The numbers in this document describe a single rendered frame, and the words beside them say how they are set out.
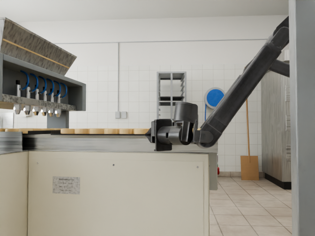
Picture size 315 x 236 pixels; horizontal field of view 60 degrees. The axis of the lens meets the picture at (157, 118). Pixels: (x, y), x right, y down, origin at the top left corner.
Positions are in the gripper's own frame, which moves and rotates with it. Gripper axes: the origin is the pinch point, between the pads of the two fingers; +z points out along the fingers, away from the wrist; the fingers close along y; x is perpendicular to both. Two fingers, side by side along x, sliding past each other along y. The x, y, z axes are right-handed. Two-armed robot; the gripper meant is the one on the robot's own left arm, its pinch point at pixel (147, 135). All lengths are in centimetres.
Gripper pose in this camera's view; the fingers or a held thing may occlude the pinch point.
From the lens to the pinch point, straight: 95.8
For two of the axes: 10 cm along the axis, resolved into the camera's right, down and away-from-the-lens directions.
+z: -6.0, 0.4, 8.0
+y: 0.0, 10.0, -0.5
